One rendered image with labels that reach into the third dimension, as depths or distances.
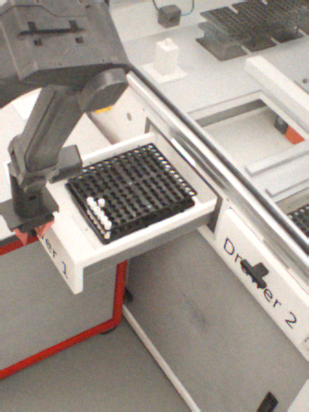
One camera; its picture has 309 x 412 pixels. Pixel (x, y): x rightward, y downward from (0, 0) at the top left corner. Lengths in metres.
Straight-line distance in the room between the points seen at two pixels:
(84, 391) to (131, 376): 0.17
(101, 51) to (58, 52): 0.05
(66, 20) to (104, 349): 1.58
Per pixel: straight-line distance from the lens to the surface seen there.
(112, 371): 2.01
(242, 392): 1.56
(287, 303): 1.15
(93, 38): 0.59
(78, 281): 1.14
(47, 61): 0.55
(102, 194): 1.23
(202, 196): 1.32
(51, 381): 1.99
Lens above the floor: 1.80
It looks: 48 degrees down
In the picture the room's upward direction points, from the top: 9 degrees clockwise
